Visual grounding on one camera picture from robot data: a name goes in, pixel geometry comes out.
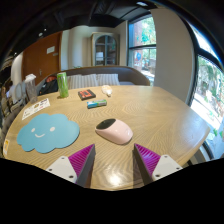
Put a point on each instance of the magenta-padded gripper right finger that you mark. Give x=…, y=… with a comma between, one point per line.
x=165, y=165

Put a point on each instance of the black-framed window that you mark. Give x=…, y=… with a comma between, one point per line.
x=143, y=46

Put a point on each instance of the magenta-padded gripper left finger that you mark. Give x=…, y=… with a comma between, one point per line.
x=63, y=166

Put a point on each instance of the striped cushion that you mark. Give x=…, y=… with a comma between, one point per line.
x=83, y=81
x=108, y=79

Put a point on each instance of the blue cloud-shaped mouse pad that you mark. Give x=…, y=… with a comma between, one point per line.
x=46, y=133

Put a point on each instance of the cream plastic tube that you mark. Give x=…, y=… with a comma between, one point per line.
x=106, y=90

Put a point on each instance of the yellow code sticker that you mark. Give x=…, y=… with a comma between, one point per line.
x=6, y=147

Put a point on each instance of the small teal packet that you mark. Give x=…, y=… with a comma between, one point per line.
x=96, y=103

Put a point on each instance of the brown wooden door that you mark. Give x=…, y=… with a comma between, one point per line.
x=38, y=61

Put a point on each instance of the black flat box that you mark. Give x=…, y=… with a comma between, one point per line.
x=86, y=94

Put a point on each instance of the brown curved sofa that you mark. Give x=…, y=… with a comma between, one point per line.
x=130, y=75

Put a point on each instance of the black backpack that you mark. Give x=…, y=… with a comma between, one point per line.
x=49, y=86

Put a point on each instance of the white door sign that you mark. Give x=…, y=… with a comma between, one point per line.
x=51, y=50

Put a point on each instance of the group of white chairs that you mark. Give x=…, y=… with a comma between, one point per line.
x=18, y=91

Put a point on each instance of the white sticker sheet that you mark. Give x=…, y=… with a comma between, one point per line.
x=35, y=109

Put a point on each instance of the green drink can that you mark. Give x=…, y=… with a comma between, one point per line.
x=62, y=85

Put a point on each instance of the large curved window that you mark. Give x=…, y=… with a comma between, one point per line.
x=210, y=93

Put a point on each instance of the pink computer mouse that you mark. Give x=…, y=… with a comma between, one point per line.
x=116, y=132

